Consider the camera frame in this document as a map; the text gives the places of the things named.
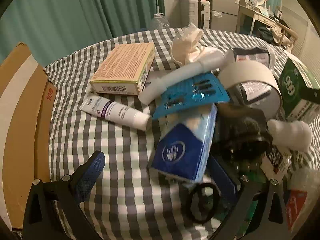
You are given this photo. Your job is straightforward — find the white cream tube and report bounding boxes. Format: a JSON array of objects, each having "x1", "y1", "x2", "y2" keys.
[{"x1": 79, "y1": 93, "x2": 152, "y2": 131}]

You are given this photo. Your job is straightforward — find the grey mini fridge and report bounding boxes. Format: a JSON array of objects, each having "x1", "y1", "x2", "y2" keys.
[{"x1": 209, "y1": 0, "x2": 242, "y2": 32}]

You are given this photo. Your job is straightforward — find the white plastic pipe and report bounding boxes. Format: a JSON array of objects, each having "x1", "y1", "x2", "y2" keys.
[{"x1": 138, "y1": 48, "x2": 237, "y2": 104}]

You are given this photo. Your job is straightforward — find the white tape roll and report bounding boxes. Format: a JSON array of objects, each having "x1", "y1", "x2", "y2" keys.
[{"x1": 217, "y1": 61, "x2": 282, "y2": 119}]

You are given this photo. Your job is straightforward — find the black shiny bundle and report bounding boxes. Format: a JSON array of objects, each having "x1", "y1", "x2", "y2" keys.
[{"x1": 215, "y1": 104, "x2": 273, "y2": 170}]

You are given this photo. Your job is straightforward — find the pale hard suitcase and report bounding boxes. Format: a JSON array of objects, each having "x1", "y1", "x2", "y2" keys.
[{"x1": 180, "y1": 0, "x2": 211, "y2": 30}]

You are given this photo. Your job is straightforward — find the large clear water bottle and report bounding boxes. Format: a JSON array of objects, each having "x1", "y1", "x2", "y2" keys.
[{"x1": 150, "y1": 12, "x2": 170, "y2": 30}]

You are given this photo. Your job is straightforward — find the dark pouch with white label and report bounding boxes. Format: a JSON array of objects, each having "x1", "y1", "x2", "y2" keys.
[{"x1": 231, "y1": 47, "x2": 275, "y2": 68}]

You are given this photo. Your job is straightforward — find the heap of clothes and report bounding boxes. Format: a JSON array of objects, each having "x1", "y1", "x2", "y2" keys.
[{"x1": 257, "y1": 26, "x2": 298, "y2": 48}]

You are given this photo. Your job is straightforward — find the white cloth roll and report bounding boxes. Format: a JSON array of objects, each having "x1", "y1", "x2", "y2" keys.
[{"x1": 267, "y1": 119, "x2": 312, "y2": 153}]

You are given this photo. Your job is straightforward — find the green curtain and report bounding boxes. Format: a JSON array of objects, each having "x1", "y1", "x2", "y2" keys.
[{"x1": 0, "y1": 0, "x2": 165, "y2": 67}]

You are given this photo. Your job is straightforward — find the black handled scissors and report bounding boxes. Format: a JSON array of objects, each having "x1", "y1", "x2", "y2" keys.
[{"x1": 186, "y1": 182, "x2": 222, "y2": 224}]

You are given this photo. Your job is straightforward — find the red packet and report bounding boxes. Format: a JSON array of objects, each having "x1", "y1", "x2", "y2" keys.
[{"x1": 285, "y1": 189, "x2": 308, "y2": 230}]

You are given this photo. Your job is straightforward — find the brown cardboard box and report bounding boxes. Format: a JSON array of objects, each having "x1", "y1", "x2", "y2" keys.
[{"x1": 0, "y1": 42, "x2": 57, "y2": 230}]

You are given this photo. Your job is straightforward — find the black white printed packet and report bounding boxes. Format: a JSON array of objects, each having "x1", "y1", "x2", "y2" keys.
[{"x1": 260, "y1": 146, "x2": 292, "y2": 180}]

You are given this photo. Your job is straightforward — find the green medicine box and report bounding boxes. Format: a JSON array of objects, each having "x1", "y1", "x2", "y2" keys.
[{"x1": 279, "y1": 57, "x2": 320, "y2": 124}]

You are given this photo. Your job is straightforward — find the blue tissue pack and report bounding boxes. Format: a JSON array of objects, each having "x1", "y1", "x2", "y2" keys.
[{"x1": 148, "y1": 104, "x2": 217, "y2": 183}]

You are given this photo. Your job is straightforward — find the clear plastic bottle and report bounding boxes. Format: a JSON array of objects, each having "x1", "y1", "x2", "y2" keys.
[{"x1": 287, "y1": 167, "x2": 320, "y2": 195}]

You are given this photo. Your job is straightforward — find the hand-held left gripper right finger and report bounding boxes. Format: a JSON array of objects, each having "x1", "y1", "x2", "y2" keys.
[{"x1": 207, "y1": 154, "x2": 292, "y2": 240}]

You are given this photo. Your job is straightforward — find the blue blister card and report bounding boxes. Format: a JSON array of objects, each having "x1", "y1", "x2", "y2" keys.
[{"x1": 152, "y1": 71, "x2": 231, "y2": 120}]

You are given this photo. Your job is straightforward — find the beige medicine box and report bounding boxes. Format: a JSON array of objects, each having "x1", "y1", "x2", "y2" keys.
[{"x1": 89, "y1": 42, "x2": 156, "y2": 96}]

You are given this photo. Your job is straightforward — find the green packet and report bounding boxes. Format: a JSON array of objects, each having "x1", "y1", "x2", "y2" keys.
[{"x1": 239, "y1": 199, "x2": 262, "y2": 235}]

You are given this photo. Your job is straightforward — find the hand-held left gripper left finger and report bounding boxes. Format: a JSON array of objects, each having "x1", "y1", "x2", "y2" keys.
[{"x1": 22, "y1": 151, "x2": 106, "y2": 240}]

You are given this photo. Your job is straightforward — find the white dressing table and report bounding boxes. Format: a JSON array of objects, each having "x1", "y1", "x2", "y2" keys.
[{"x1": 237, "y1": 4, "x2": 278, "y2": 37}]

